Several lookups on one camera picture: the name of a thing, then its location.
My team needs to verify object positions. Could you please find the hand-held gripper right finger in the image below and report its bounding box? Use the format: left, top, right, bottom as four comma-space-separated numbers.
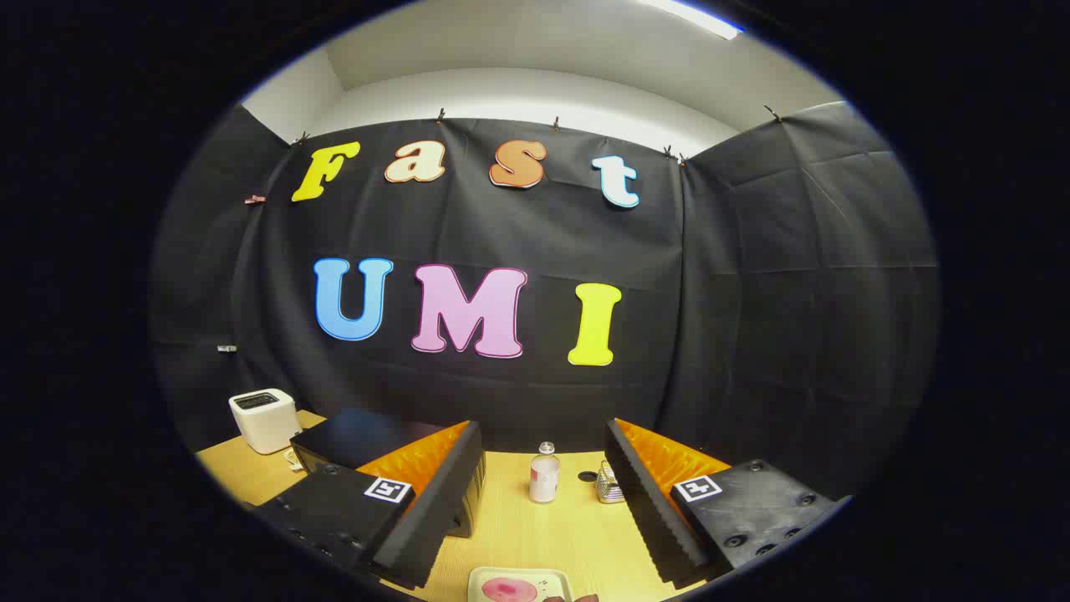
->
604, 417, 841, 586

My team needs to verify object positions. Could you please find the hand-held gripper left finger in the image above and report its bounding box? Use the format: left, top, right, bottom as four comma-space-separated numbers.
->
251, 420, 487, 590

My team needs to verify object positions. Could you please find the black toaster oven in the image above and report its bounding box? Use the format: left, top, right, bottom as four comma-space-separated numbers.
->
290, 408, 487, 538

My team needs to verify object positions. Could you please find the pink ham slice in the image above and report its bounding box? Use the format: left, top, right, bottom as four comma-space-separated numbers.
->
481, 577, 539, 602

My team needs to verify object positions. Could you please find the cream rectangular dish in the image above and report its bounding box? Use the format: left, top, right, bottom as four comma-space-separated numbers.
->
467, 567, 575, 602

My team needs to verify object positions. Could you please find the white bread toaster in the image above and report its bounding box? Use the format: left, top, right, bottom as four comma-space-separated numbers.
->
228, 388, 302, 456

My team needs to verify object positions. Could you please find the small clear glass bottle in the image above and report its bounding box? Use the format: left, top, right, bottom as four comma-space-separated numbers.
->
529, 441, 561, 504

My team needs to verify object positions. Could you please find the black backdrop cloth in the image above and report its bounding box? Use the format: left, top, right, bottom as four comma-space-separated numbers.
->
150, 100, 941, 503

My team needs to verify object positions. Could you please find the ceiling light strip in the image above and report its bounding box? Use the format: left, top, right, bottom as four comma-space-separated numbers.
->
639, 0, 745, 41

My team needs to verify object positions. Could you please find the metal wire holder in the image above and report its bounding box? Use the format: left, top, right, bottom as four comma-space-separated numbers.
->
595, 460, 626, 504

